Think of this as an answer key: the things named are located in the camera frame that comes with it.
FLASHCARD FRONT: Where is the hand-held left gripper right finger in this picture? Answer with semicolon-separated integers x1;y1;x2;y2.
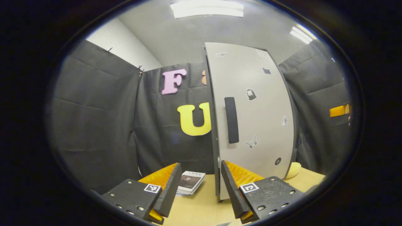
221;159;305;224

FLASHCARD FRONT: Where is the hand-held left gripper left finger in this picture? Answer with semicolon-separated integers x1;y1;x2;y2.
100;162;182;225

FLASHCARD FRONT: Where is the dark grey cabinet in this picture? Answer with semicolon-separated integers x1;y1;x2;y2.
201;46;299;201

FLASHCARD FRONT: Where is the black door handle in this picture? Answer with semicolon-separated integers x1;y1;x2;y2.
224;97;240;144

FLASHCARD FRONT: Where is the grey cabinet door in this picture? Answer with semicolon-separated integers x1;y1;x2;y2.
205;42;296;200

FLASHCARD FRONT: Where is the stack of books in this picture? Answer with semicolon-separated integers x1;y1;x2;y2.
176;170;206;196

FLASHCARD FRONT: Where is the yellow plush object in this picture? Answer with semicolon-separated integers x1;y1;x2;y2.
284;162;302;179

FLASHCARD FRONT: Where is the small ceiling light panel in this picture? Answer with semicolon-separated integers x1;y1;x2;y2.
290;24;318;44

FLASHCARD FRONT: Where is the black backdrop cloth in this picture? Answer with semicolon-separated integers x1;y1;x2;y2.
47;39;352;193

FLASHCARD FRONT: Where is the large ceiling light panel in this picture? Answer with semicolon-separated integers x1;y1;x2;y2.
170;1;245;19

